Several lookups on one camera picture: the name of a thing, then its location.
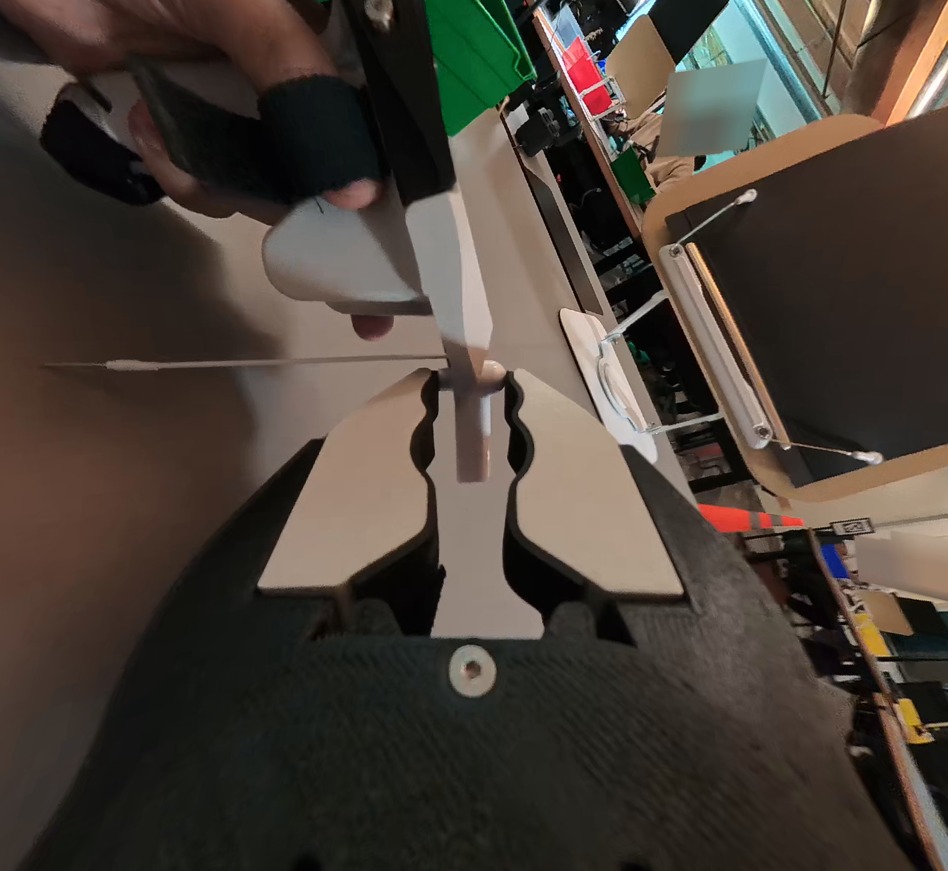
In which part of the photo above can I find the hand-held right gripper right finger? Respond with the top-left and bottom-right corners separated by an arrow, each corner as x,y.
504,367 -> 686,604

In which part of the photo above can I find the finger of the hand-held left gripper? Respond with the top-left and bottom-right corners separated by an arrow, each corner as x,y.
406,188 -> 495,399
261,191 -> 434,318

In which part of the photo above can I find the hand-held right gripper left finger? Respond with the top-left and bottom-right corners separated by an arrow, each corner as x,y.
256,367 -> 441,598

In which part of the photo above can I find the white thin-rod plastic tool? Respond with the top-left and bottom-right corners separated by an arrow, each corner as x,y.
43,355 -> 510,484

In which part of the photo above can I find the green plastic storage bin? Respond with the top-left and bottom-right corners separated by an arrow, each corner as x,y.
248,0 -> 538,139

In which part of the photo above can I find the tall black charging dock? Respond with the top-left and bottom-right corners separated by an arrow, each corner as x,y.
513,104 -> 585,159

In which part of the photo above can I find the red plastic bin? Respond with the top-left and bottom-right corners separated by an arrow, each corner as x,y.
560,38 -> 616,98

